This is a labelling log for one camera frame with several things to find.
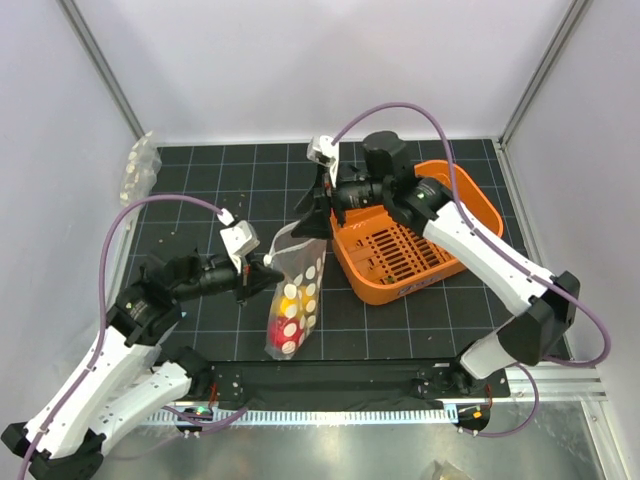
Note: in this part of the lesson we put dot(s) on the white slotted cable duct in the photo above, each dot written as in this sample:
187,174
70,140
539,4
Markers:
446,415

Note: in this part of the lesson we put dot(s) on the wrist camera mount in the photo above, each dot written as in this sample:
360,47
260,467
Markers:
239,237
322,151

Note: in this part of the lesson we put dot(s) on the orange plastic basket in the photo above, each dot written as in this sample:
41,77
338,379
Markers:
384,261

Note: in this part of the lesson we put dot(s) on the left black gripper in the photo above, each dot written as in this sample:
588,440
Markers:
259,278

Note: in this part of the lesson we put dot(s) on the yellow toy fruit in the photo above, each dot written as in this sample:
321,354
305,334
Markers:
308,301
289,307

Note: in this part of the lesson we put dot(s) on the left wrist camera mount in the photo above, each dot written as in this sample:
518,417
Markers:
239,237

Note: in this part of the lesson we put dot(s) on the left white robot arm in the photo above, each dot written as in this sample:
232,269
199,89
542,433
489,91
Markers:
102,401

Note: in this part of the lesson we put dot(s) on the red toy strawberry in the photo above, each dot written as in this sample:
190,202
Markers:
285,337

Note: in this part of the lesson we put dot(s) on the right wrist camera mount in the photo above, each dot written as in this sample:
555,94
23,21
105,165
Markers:
322,151

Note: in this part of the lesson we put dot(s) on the spare polka dot bag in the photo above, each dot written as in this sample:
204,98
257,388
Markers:
141,170

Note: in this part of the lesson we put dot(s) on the clear polka dot zip bag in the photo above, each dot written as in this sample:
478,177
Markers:
302,262

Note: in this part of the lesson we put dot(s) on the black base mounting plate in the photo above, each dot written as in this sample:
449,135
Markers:
326,384

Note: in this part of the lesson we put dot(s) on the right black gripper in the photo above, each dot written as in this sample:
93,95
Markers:
316,224

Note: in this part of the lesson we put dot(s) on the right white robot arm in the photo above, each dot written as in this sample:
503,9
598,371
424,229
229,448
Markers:
537,299

